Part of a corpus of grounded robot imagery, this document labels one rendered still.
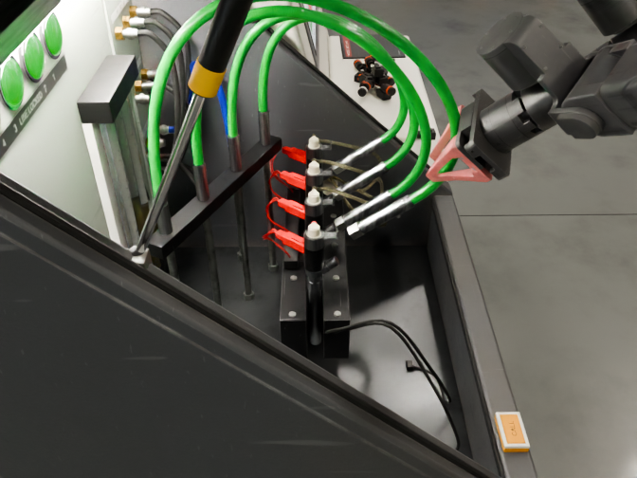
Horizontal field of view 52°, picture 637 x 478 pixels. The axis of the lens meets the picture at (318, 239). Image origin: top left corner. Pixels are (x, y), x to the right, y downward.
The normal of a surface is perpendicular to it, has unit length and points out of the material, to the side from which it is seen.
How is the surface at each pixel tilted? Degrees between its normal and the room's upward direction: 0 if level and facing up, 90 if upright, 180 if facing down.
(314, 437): 90
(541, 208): 0
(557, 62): 64
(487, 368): 0
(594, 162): 0
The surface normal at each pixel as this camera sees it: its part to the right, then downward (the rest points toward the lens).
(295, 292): 0.00, -0.79
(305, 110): 0.00, 0.61
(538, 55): 0.29, 0.11
